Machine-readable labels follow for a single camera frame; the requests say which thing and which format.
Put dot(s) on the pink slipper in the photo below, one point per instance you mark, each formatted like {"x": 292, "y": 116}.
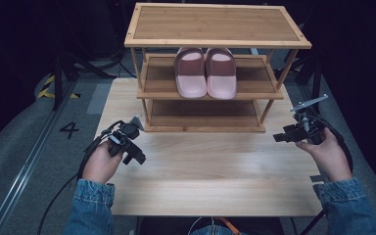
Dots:
{"x": 222, "y": 76}
{"x": 191, "y": 76}

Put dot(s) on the person's right hand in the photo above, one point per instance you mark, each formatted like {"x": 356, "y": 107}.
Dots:
{"x": 328, "y": 158}

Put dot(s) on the person's denim legs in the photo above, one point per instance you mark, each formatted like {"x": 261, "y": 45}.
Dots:
{"x": 209, "y": 231}

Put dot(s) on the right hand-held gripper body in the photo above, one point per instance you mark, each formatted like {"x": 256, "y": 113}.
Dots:
{"x": 306, "y": 125}

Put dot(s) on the grey tape piece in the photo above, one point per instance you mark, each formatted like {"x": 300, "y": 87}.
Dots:
{"x": 316, "y": 178}

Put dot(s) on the black metal stand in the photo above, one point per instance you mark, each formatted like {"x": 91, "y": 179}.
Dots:
{"x": 58, "y": 81}
{"x": 315, "y": 78}

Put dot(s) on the metal floor rail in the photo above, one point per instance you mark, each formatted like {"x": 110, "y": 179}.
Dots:
{"x": 26, "y": 163}

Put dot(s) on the yellow black floor tape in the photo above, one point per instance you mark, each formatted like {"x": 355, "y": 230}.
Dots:
{"x": 47, "y": 91}

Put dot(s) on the wooden shoe rack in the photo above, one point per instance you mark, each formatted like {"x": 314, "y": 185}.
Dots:
{"x": 215, "y": 24}

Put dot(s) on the person's left hand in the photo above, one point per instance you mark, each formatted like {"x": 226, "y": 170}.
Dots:
{"x": 101, "y": 164}

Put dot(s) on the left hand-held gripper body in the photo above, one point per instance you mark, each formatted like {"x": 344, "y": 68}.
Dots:
{"x": 124, "y": 135}

